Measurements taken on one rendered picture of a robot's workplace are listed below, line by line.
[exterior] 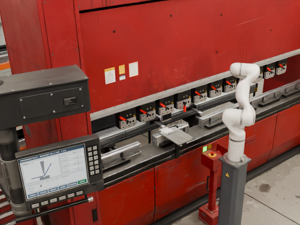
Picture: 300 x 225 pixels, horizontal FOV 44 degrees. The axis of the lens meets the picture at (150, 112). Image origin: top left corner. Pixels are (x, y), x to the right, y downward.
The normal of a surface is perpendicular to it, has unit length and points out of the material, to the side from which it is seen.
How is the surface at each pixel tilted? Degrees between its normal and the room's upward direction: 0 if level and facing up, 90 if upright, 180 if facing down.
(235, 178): 90
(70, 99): 90
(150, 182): 90
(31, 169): 90
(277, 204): 0
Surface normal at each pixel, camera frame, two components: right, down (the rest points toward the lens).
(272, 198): -0.03, -0.90
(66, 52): 0.59, 0.34
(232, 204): -0.08, 0.44
